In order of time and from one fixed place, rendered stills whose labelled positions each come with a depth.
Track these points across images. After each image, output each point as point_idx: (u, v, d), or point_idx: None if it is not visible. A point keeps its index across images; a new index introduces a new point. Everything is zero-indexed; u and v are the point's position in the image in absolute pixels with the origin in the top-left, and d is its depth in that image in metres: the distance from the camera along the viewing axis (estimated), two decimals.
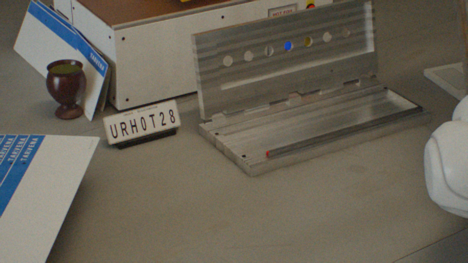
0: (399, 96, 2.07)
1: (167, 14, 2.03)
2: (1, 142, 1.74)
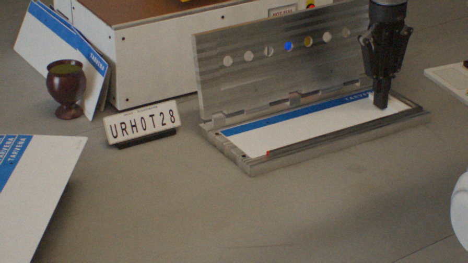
0: (399, 96, 2.07)
1: (167, 14, 2.03)
2: (1, 142, 1.74)
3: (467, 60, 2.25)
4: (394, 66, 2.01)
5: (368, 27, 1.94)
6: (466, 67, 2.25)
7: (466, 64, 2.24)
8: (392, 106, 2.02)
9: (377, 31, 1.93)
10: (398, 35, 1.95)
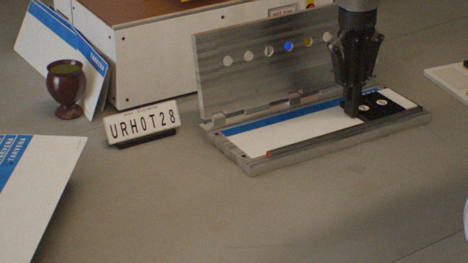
0: None
1: (167, 14, 2.03)
2: (1, 142, 1.74)
3: (467, 60, 2.25)
4: (365, 73, 1.97)
5: (338, 34, 1.90)
6: (466, 67, 2.25)
7: (466, 64, 2.24)
8: (399, 103, 2.03)
9: (347, 38, 1.90)
10: (368, 42, 1.92)
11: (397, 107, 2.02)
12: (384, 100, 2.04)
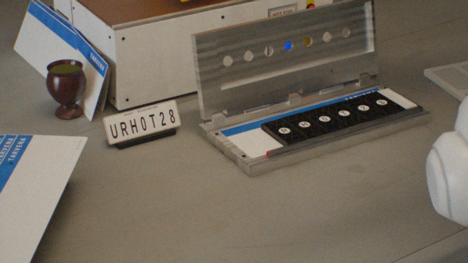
0: None
1: (167, 14, 2.03)
2: (1, 142, 1.74)
3: (325, 106, 2.02)
4: None
5: None
6: None
7: None
8: (399, 103, 2.03)
9: None
10: None
11: (397, 107, 2.02)
12: (384, 100, 2.04)
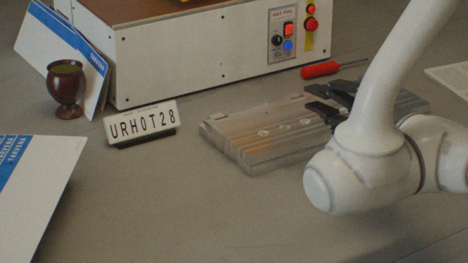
0: None
1: (167, 14, 2.03)
2: (1, 142, 1.74)
3: None
4: None
5: None
6: None
7: None
8: None
9: None
10: None
11: None
12: None
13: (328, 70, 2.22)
